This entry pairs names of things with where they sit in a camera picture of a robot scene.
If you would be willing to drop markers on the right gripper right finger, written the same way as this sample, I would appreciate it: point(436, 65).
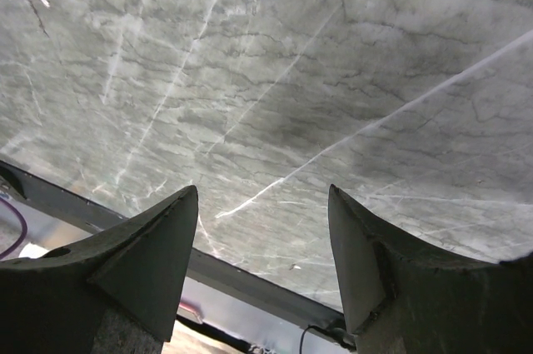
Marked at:
point(392, 282)

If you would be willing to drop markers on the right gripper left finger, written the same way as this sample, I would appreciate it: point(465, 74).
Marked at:
point(123, 284)

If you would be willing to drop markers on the black base beam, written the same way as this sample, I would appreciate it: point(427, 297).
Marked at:
point(271, 318)

